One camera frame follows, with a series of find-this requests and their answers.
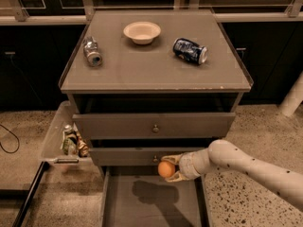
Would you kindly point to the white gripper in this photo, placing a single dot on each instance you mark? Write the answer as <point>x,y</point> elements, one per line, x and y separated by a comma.
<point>189,165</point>

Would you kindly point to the grey middle drawer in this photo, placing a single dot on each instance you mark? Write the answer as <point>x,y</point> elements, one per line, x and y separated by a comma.
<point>142,152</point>

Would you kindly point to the black floor rail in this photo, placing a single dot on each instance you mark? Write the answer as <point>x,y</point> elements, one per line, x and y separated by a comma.
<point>43,167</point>

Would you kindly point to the orange fruit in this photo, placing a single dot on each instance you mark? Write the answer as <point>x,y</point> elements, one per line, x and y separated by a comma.
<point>166,169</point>

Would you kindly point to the white post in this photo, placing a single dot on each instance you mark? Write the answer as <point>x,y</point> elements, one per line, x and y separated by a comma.
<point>294,98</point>

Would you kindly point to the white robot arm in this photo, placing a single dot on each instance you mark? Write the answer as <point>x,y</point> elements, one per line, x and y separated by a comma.
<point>222,155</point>

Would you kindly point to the beige paper bowl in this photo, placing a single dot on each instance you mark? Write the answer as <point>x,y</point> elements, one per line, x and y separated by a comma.
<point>142,32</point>

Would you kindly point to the brown packaged item in bin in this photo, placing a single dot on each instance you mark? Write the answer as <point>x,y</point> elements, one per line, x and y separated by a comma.
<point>83,149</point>

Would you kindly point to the grey top drawer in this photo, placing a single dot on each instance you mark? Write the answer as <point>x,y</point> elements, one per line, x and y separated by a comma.
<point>136,117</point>

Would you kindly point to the grey drawer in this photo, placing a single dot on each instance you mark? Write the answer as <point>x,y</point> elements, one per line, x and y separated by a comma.
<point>135,196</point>
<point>142,152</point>
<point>136,117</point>

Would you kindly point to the grey bottom drawer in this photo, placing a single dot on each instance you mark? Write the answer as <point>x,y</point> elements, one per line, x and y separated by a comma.
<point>135,196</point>

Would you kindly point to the green packaged item in bin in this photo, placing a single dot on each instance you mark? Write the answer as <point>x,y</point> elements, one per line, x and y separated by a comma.
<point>69,141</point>

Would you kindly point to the crushed blue can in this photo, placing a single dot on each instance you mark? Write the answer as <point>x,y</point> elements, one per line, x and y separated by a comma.
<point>189,51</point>

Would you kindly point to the crushed silver can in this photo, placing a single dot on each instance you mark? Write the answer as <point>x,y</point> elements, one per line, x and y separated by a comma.
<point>91,52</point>

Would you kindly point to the metal window railing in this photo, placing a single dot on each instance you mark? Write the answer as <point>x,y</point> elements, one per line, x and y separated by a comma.
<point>70,12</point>

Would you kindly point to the grey drawer cabinet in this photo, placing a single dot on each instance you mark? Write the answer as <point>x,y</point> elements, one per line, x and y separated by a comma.
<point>130,69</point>

